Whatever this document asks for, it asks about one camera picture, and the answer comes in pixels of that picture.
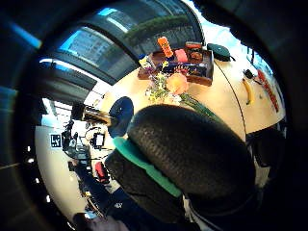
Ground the red chair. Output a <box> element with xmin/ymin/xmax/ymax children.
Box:
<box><xmin>94</xmin><ymin>161</ymin><xmax>111</xmax><ymax>185</ymax></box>

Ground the thin black cable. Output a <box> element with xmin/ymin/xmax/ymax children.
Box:
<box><xmin>213</xmin><ymin>59</ymin><xmax>248</xmax><ymax>138</ymax></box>

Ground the small black device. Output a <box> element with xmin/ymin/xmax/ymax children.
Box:
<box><xmin>243</xmin><ymin>68</ymin><xmax>255</xmax><ymax>80</ymax></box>

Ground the dark blue snack packet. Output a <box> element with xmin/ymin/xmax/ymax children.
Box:
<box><xmin>159</xmin><ymin>62</ymin><xmax>209</xmax><ymax>79</ymax></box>

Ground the black chair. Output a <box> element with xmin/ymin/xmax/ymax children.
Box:
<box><xmin>245</xmin><ymin>125</ymin><xmax>287</xmax><ymax>168</ymax></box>

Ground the the person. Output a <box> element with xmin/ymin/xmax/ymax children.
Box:
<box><xmin>71</xmin><ymin>165</ymin><xmax>201</xmax><ymax>231</ymax></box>

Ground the brown wooden tray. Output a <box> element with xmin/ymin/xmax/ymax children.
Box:
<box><xmin>138</xmin><ymin>47</ymin><xmax>215</xmax><ymax>87</ymax></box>

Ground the dark blue round disc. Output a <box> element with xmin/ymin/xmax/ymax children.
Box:
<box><xmin>107</xmin><ymin>95</ymin><xmax>135</xmax><ymax>140</ymax></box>

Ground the white printed marker sign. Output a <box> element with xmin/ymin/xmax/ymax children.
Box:
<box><xmin>49</xmin><ymin>133</ymin><xmax>63</xmax><ymax>149</ymax></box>

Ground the long red strip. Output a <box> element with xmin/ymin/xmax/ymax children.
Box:
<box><xmin>256</xmin><ymin>68</ymin><xmax>281</xmax><ymax>114</ymax></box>

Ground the metal pole with black end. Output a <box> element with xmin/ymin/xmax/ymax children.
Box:
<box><xmin>70</xmin><ymin>101</ymin><xmax>114</xmax><ymax>125</ymax></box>

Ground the yellow snack packet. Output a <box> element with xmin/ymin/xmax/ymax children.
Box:
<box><xmin>139</xmin><ymin>55</ymin><xmax>156</xmax><ymax>70</ymax></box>

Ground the orange bottle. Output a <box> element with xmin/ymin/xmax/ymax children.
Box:
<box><xmin>157</xmin><ymin>36</ymin><xmax>175</xmax><ymax>60</ymax></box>

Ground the small black monitor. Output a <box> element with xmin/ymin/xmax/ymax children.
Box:
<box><xmin>92</xmin><ymin>131</ymin><xmax>107</xmax><ymax>149</ymax></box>

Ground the green hedge planter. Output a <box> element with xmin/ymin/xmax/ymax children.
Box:
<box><xmin>124</xmin><ymin>13</ymin><xmax>194</xmax><ymax>44</ymax></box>

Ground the black camera tripod rig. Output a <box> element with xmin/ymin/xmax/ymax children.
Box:
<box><xmin>61</xmin><ymin>119</ymin><xmax>91</xmax><ymax>161</ymax></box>

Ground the peach artificial flower bouquet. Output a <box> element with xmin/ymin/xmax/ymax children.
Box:
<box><xmin>144</xmin><ymin>70</ymin><xmax>224</xmax><ymax>124</ymax></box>

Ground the pink snack packet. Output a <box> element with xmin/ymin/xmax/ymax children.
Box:
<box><xmin>174</xmin><ymin>48</ymin><xmax>190</xmax><ymax>64</ymax></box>

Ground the yellow banana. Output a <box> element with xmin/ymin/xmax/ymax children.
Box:
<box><xmin>242</xmin><ymin>78</ymin><xmax>256</xmax><ymax>106</ymax></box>

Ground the red brown snack packet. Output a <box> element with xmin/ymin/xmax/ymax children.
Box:
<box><xmin>185</xmin><ymin>41</ymin><xmax>203</xmax><ymax>51</ymax></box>

